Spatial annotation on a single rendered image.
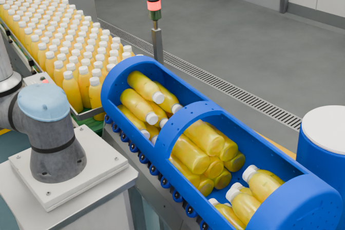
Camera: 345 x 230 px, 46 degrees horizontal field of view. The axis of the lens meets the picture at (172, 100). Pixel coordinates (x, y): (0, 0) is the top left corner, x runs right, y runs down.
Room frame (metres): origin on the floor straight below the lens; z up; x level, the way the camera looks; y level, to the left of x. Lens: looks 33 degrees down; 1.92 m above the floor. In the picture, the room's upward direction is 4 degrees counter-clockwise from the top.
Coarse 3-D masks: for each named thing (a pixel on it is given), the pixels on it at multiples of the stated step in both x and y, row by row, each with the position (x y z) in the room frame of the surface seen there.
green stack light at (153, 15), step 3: (159, 9) 1.93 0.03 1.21; (150, 12) 1.92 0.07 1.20; (153, 12) 1.91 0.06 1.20; (156, 12) 1.91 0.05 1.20; (159, 12) 1.92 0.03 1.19; (150, 15) 1.92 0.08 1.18; (153, 15) 1.91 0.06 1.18; (156, 15) 1.91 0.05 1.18; (159, 15) 1.92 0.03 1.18; (150, 18) 1.92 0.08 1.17; (153, 18) 1.91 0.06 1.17; (156, 18) 1.91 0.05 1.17; (159, 18) 1.92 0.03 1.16
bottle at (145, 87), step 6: (132, 72) 1.36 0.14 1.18; (138, 72) 1.36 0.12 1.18; (132, 78) 1.33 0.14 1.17; (138, 78) 1.32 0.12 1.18; (144, 78) 1.31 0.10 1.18; (132, 84) 1.31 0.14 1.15; (138, 84) 1.29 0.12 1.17; (144, 84) 1.27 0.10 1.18; (150, 84) 1.26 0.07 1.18; (156, 84) 1.27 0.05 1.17; (138, 90) 1.28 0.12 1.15; (144, 90) 1.25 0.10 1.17; (150, 90) 1.23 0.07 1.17; (156, 90) 1.24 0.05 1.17; (144, 96) 1.24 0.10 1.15; (150, 96) 1.22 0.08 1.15
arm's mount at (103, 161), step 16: (80, 128) 1.04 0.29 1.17; (96, 144) 0.95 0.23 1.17; (16, 160) 0.90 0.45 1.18; (96, 160) 0.88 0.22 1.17; (112, 160) 0.87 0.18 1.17; (32, 176) 0.83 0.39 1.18; (80, 176) 0.81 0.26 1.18; (96, 176) 0.81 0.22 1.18; (32, 192) 0.79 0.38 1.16; (48, 192) 0.76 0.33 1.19; (64, 192) 0.76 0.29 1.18; (80, 192) 0.78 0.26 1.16; (48, 208) 0.73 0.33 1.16
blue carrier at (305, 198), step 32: (128, 64) 1.33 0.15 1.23; (160, 64) 1.36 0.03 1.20; (192, 96) 1.27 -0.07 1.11; (128, 128) 1.11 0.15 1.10; (224, 128) 1.10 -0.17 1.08; (160, 160) 0.93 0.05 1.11; (256, 160) 0.96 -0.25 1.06; (288, 160) 0.78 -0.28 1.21; (192, 192) 0.79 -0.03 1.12; (224, 192) 0.93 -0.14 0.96; (288, 192) 0.65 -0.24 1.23; (320, 192) 0.65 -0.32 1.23; (224, 224) 0.67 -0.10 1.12; (256, 224) 0.61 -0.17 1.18; (288, 224) 0.60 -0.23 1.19; (320, 224) 0.66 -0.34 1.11
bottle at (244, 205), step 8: (240, 192) 0.77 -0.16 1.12; (232, 200) 0.75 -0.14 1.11; (240, 200) 0.73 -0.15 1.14; (248, 200) 0.72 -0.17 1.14; (256, 200) 0.72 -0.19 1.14; (240, 208) 0.71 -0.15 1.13; (248, 208) 0.70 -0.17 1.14; (256, 208) 0.69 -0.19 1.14; (240, 216) 0.70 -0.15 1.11; (248, 216) 0.68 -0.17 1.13
